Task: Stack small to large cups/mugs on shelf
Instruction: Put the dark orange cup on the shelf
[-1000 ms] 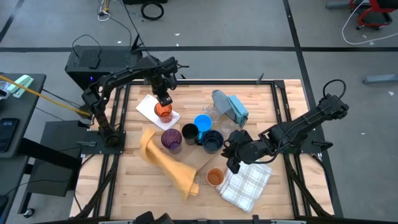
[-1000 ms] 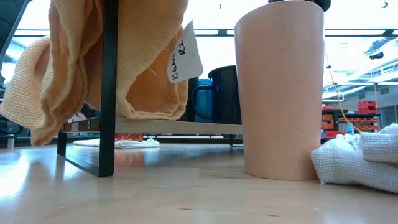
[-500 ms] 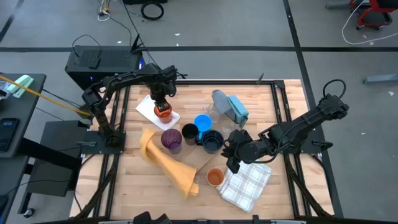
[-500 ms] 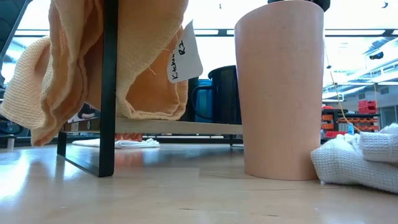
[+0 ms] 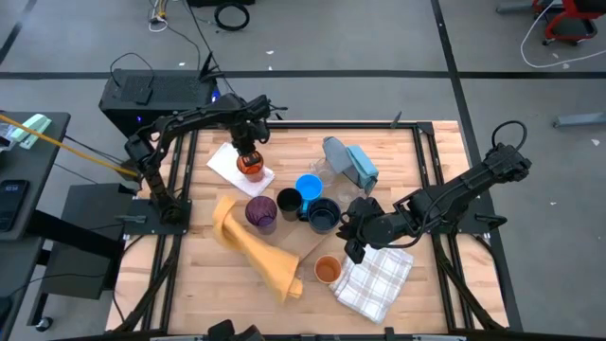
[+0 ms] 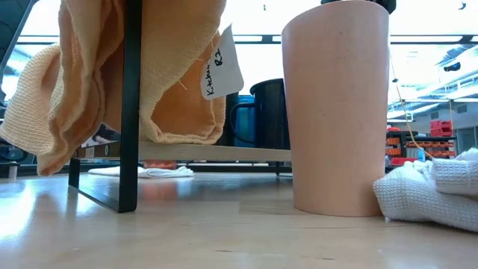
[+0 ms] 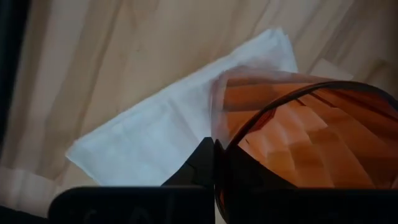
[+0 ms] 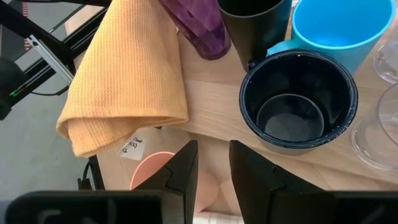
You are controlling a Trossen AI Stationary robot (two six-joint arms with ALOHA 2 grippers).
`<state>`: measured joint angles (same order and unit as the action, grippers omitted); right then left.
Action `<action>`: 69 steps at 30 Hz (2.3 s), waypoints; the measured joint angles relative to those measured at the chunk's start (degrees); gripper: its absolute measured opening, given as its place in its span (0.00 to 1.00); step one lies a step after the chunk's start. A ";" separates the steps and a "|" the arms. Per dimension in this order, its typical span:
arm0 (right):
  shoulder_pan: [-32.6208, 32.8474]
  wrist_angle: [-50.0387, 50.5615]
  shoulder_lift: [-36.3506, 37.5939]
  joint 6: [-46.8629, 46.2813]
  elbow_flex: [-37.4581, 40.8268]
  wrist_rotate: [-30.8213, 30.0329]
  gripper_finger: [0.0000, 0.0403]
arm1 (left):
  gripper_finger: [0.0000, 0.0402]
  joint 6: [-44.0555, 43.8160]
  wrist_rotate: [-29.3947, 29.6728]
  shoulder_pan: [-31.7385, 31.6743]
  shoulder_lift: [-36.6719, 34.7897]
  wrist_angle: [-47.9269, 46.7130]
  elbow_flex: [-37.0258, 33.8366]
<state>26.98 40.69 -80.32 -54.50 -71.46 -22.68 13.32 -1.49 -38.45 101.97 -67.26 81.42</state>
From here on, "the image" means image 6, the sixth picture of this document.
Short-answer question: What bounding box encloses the orange bin storage rack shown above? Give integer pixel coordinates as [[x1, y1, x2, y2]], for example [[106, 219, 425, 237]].
[[386, 119, 457, 167]]

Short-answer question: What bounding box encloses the yellow waffle kitchen towel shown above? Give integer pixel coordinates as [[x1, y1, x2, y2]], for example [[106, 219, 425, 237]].
[[0, 0, 227, 176]]

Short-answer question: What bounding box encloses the black ceiling light rail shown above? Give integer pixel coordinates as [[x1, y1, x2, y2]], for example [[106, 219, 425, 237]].
[[14, 34, 478, 45]]

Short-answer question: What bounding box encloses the peach plastic cup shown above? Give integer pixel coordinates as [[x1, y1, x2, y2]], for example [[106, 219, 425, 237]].
[[280, 0, 391, 217]]

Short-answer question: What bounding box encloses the white folded napkin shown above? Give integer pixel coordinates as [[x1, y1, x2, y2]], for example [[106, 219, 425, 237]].
[[87, 165, 195, 179]]

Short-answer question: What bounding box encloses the white handwritten paper tag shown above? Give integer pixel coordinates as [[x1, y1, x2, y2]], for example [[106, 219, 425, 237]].
[[200, 24, 246, 101]]

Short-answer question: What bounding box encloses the thin yellow hanging cord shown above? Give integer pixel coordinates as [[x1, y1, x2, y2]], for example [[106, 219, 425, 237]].
[[388, 55, 434, 160]]

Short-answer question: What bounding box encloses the navy enamel mug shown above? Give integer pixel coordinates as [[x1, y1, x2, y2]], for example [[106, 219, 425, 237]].
[[229, 77, 291, 150]]

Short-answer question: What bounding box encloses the light blue plastic mug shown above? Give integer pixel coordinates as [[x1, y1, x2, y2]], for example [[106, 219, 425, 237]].
[[234, 95, 257, 147]]

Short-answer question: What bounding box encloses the wooden shelf black metal frame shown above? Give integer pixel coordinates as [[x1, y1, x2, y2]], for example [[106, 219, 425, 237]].
[[68, 0, 293, 214]]

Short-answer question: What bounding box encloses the white checked waffle towel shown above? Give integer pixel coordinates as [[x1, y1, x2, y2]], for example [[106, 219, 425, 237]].
[[372, 147, 478, 233]]

